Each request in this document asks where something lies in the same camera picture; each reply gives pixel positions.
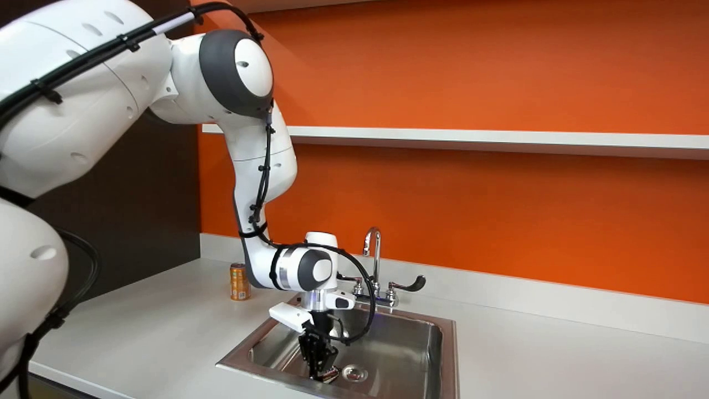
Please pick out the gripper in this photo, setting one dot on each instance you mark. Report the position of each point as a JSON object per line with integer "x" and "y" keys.
{"x": 320, "y": 321}

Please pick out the chocolate bar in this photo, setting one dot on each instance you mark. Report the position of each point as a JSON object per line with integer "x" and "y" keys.
{"x": 329, "y": 377}

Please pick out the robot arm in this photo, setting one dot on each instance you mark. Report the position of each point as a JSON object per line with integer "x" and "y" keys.
{"x": 83, "y": 111}

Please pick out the steel sink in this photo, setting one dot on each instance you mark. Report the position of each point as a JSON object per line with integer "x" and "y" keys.
{"x": 399, "y": 354}

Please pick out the tap lever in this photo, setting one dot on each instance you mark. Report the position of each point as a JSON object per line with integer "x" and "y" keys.
{"x": 409, "y": 286}
{"x": 351, "y": 280}

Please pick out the orange drink can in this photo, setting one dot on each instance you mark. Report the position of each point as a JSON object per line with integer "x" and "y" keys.
{"x": 240, "y": 282}

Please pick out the chrome tap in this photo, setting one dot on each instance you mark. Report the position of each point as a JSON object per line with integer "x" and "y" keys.
{"x": 374, "y": 260}

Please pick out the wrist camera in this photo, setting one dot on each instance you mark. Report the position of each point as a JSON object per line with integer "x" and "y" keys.
{"x": 290, "y": 316}

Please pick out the white wall shelf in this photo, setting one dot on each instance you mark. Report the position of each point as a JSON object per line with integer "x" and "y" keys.
{"x": 498, "y": 141}

